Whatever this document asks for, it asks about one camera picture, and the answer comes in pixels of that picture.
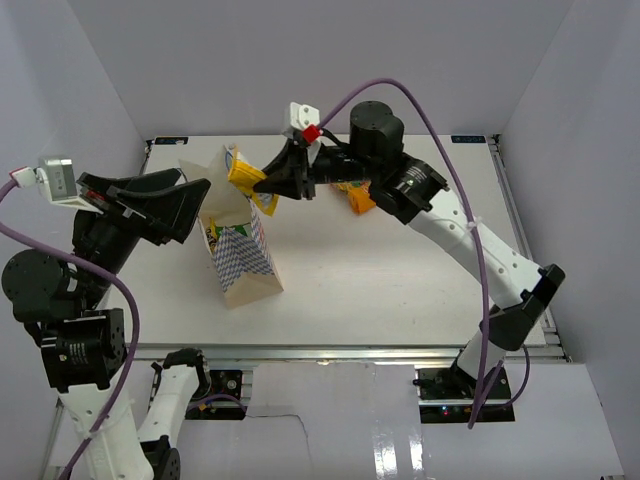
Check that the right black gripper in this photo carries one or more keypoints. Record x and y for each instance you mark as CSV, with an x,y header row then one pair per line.
x,y
282,176

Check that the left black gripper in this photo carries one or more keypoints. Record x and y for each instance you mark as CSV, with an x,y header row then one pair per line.
x,y
169,205

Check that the yellow snack bar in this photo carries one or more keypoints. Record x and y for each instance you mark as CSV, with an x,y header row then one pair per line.
x,y
245,177

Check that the yellow M&M's packet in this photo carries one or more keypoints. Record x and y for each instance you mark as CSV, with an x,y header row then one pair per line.
x,y
210,233

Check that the orange snack multipack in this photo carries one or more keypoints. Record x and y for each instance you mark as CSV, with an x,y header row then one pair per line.
x,y
357,194

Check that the paper bag blue pattern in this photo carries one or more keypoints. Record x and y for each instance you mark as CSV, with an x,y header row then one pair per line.
x,y
244,265

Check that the green snack packet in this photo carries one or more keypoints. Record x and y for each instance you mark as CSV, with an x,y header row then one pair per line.
x,y
243,229

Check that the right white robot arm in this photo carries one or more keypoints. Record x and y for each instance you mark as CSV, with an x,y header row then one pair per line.
x,y
518,289

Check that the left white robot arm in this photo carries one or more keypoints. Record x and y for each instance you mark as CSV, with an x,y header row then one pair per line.
x,y
86,325

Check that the blue label left corner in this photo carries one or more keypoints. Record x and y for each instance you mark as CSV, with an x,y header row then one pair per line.
x,y
164,140

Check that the blue label corner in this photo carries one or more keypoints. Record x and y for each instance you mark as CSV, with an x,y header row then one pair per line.
x,y
164,140
468,139

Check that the blue label right corner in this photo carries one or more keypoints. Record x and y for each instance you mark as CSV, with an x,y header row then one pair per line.
x,y
468,139

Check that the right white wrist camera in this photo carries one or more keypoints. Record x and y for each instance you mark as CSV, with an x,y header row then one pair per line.
x,y
301,124

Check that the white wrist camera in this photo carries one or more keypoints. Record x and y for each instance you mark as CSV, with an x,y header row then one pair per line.
x,y
301,124
56,182

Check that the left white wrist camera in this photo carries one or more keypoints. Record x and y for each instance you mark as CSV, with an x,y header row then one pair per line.
x,y
56,182

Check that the aluminium front rail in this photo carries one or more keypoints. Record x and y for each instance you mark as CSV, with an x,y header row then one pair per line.
x,y
328,353

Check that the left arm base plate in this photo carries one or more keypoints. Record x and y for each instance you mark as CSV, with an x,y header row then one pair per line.
x,y
226,386

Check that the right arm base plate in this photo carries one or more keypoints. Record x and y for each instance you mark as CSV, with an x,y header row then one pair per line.
x,y
441,402

